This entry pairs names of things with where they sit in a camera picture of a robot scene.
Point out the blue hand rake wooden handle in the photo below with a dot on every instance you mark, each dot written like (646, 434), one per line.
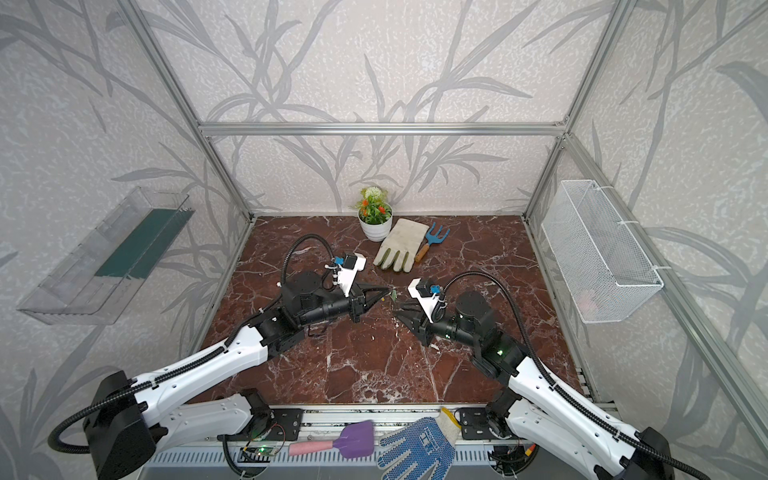
(435, 235)

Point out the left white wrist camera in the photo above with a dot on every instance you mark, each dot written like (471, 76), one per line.
(344, 270)

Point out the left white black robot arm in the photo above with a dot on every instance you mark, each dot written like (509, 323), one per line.
(131, 419)

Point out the purple scoop pink handle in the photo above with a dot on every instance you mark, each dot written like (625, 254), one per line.
(355, 441)

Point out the blue dotted work glove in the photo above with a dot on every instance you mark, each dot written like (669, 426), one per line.
(423, 450)

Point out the clear plastic wall shelf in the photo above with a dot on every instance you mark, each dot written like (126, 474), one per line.
(95, 283)

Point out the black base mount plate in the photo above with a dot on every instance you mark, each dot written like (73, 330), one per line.
(477, 424)
(281, 424)

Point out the white wire mesh basket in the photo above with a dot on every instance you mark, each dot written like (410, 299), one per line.
(607, 273)

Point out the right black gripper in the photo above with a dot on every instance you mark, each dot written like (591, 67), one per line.
(423, 322)

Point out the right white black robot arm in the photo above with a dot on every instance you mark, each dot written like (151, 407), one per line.
(535, 404)

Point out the white pot with plant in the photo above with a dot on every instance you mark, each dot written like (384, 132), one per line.
(374, 213)

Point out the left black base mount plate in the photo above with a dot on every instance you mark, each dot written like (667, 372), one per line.
(281, 424)

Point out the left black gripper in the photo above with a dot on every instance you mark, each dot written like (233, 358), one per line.
(358, 303)

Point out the cream gardening glove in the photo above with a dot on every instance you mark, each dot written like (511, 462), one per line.
(399, 248)

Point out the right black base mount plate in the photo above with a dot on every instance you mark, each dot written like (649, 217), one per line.
(477, 424)

